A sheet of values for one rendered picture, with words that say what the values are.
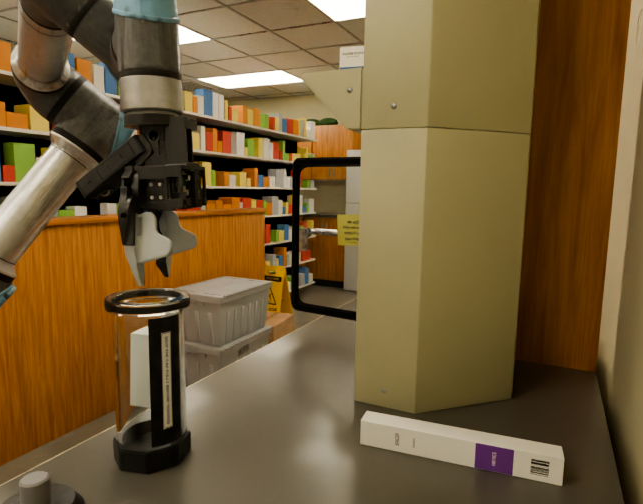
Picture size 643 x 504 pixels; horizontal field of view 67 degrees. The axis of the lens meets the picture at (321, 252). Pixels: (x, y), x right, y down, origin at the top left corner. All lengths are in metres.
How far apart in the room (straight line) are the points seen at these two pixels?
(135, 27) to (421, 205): 0.47
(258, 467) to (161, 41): 0.56
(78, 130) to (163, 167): 0.49
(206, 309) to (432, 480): 2.49
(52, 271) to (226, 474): 2.17
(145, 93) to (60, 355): 2.35
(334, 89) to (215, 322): 2.36
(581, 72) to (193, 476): 1.01
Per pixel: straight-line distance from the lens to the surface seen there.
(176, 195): 0.62
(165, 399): 0.69
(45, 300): 2.77
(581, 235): 1.14
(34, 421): 2.90
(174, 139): 0.63
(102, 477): 0.74
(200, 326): 3.14
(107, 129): 1.10
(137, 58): 0.65
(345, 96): 0.84
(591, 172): 1.13
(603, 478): 0.80
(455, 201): 0.82
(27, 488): 0.63
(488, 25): 0.88
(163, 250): 0.62
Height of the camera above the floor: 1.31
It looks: 7 degrees down
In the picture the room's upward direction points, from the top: 1 degrees clockwise
